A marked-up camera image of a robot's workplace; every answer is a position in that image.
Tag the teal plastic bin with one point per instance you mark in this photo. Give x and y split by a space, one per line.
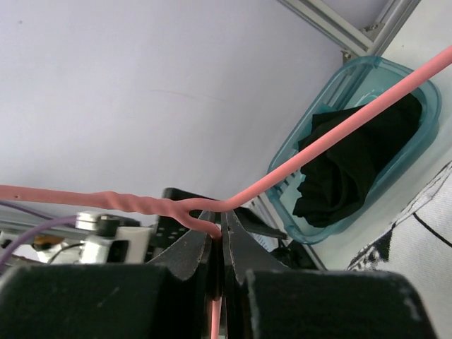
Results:
356 84

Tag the pink wire hanger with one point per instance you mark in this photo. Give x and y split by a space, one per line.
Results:
204 215

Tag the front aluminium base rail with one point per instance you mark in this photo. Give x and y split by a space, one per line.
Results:
14 223

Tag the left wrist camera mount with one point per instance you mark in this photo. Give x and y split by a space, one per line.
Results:
107 239

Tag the black white print trousers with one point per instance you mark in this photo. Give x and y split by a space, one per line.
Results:
417 245

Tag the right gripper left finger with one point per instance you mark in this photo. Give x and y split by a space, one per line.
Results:
163 297

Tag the black garment in bin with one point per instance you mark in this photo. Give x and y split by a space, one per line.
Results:
337 182

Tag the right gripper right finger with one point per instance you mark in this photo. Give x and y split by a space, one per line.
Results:
265 299

